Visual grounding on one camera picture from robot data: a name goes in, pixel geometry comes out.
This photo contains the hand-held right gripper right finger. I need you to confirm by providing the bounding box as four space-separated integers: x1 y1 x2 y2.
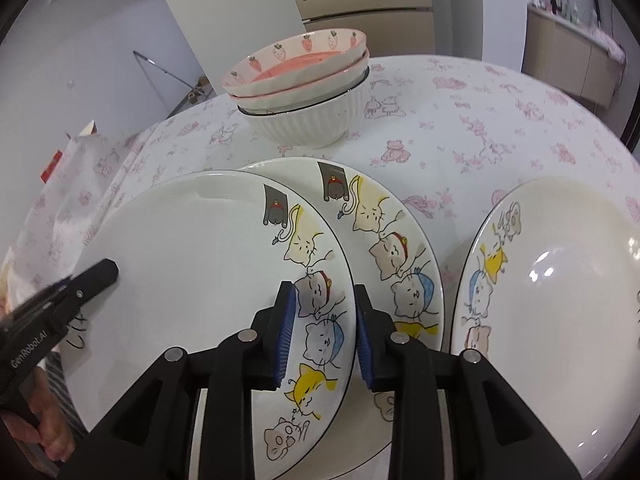
354 284 568 480

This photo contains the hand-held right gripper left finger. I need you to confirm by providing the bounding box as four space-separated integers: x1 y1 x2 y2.
60 280 298 480

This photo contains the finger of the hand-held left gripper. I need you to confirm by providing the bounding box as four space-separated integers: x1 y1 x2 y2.
10 259 120 319

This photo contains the white cat print plate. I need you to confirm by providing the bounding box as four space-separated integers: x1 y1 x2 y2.
450 175 640 480
235 157 442 480
59 170 357 466

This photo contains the white ribbed bowl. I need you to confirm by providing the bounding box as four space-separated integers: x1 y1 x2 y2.
237 67 371 150

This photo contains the pink strawberry bowl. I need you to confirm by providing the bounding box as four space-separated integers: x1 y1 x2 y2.
227 47 371 115
221 28 368 98

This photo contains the person's left hand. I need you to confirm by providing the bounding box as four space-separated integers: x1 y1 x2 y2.
2 376 77 463

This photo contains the red and white carton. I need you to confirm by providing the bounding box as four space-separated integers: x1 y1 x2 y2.
41 119 98 184

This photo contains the metal pole rack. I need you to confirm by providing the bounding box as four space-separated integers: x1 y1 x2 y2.
132 50 211 118

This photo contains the pink printed white tablecloth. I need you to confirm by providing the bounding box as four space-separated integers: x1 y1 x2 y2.
0 54 640 361

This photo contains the beige sink cabinet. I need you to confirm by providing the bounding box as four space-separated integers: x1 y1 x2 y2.
522 5 626 108

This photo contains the pink towel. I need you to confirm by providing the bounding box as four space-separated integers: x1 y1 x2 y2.
592 30 626 63

